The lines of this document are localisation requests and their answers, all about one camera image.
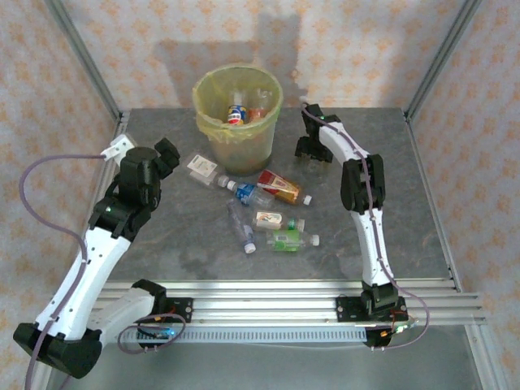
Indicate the square clear bottle white label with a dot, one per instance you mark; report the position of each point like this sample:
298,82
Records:
201,166

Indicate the amber tea bottle red label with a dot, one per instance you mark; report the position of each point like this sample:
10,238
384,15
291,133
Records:
280,187

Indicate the orange label bottle brown cap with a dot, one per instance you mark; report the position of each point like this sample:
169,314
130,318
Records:
256,113

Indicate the blue label water bottle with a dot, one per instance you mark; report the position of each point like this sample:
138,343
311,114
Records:
248,194

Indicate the clear bottle white orange label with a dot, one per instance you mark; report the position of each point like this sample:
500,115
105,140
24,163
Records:
268,219

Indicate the Pepsi bottle with blue cap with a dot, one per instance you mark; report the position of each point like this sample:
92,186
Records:
237,114

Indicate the green label clear bottle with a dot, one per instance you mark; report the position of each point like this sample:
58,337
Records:
284,240

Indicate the crushed clear bottle blue cap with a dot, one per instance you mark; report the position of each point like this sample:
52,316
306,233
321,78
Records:
240,227

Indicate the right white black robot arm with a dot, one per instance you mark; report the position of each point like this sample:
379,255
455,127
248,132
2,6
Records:
371,243

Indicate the green mesh waste bin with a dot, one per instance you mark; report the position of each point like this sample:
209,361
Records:
243,158

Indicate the yellow plastic bin liner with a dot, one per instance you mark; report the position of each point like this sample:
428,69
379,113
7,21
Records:
227,132

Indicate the left small circuit board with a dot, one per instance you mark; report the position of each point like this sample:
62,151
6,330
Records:
164,334

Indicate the small circuit board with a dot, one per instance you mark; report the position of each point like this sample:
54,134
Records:
164,334
400,329

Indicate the right small circuit board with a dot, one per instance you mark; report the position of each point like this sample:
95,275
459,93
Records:
400,329

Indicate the left aluminium side rail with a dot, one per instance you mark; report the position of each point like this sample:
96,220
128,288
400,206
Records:
107,174

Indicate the aluminium side rail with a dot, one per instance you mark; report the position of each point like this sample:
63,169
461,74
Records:
107,174
424,170

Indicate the right aluminium side rail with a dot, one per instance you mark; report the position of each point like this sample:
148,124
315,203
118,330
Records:
424,170

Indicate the left aluminium frame post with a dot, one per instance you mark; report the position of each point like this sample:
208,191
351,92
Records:
83,53

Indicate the aluminium frame post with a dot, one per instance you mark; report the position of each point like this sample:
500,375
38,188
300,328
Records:
83,53
444,53

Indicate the aluminium table edge rail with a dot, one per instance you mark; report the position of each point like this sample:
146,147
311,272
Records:
264,285

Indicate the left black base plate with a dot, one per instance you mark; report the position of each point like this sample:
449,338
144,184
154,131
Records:
183,310

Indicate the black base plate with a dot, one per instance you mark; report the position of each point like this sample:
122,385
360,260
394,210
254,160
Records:
345,308
183,310

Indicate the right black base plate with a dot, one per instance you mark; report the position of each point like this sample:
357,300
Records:
345,308

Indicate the right aluminium frame post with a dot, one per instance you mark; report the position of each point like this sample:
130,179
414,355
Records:
444,53

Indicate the left lower frame leg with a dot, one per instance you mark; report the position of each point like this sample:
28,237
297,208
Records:
40,380

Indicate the frame leg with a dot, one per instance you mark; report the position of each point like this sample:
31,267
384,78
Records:
485,361
40,380

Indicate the right lower frame leg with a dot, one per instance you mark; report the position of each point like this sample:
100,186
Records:
485,361

